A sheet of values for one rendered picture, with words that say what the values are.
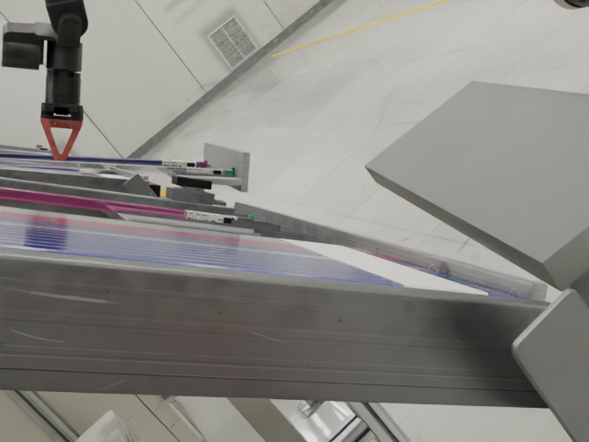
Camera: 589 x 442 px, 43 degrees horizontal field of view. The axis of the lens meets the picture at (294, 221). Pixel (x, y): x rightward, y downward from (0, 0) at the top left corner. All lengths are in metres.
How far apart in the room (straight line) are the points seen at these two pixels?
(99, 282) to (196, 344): 0.06
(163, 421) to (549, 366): 1.60
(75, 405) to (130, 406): 0.13
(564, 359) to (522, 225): 0.43
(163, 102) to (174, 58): 0.50
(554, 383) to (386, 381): 0.09
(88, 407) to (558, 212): 1.36
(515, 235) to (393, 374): 0.43
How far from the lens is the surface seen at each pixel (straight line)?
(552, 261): 0.77
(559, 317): 0.42
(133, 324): 0.37
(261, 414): 1.49
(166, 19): 8.70
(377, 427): 1.27
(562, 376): 0.43
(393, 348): 0.42
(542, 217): 0.83
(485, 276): 0.52
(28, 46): 1.32
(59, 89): 1.32
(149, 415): 1.95
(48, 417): 1.87
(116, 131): 8.51
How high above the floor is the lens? 0.99
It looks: 18 degrees down
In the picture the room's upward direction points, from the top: 38 degrees counter-clockwise
